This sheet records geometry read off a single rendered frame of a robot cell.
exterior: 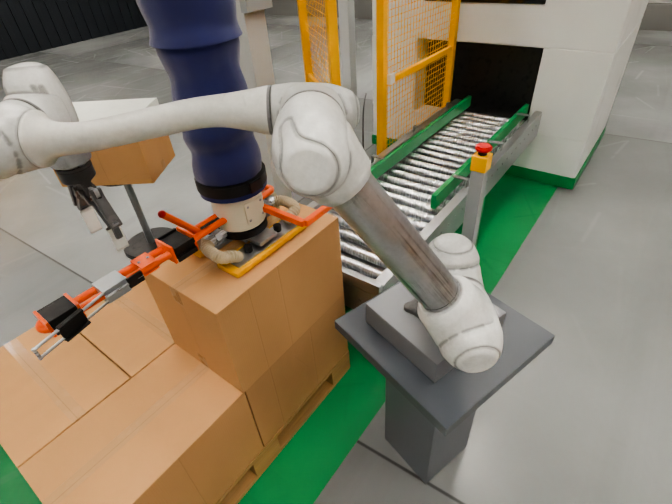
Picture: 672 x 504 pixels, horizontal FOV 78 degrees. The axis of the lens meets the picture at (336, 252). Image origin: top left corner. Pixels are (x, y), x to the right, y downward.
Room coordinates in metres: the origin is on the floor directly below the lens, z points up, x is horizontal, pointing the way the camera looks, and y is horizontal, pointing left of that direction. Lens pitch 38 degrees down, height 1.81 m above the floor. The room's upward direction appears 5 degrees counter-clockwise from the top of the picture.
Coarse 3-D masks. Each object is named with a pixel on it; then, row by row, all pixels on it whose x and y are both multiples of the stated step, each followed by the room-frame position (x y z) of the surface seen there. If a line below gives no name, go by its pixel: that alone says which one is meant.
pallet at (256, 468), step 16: (336, 368) 1.24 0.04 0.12; (320, 384) 1.15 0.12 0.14; (320, 400) 1.14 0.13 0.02; (304, 416) 1.06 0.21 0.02; (288, 432) 0.99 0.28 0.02; (272, 448) 0.89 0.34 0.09; (256, 464) 0.82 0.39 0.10; (240, 480) 0.80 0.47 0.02; (256, 480) 0.80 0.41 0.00; (224, 496) 0.69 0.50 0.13; (240, 496) 0.74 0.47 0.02
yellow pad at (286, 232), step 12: (276, 228) 1.20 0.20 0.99; (288, 228) 1.22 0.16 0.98; (300, 228) 1.23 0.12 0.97; (276, 240) 1.16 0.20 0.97; (288, 240) 1.18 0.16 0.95; (252, 252) 1.10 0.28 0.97; (264, 252) 1.10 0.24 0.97; (228, 264) 1.05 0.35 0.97; (240, 264) 1.04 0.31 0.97; (252, 264) 1.05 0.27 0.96; (240, 276) 1.01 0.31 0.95
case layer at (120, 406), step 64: (128, 320) 1.26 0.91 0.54; (320, 320) 1.19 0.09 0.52; (0, 384) 0.98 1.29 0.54; (64, 384) 0.96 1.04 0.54; (128, 384) 0.93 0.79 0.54; (192, 384) 0.91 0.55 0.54; (256, 384) 0.91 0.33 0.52; (64, 448) 0.71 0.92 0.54; (128, 448) 0.69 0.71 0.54; (192, 448) 0.68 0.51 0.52; (256, 448) 0.84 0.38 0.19
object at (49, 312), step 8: (64, 296) 0.81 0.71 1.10; (48, 304) 0.78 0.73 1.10; (56, 304) 0.78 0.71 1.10; (64, 304) 0.78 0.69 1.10; (72, 304) 0.77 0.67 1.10; (40, 312) 0.75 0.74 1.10; (48, 312) 0.75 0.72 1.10; (56, 312) 0.75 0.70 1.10; (64, 312) 0.75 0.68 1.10; (72, 312) 0.76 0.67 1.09; (40, 320) 0.73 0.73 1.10; (48, 320) 0.72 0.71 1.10; (56, 320) 0.73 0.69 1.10; (48, 328) 0.71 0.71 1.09; (56, 336) 0.71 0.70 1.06
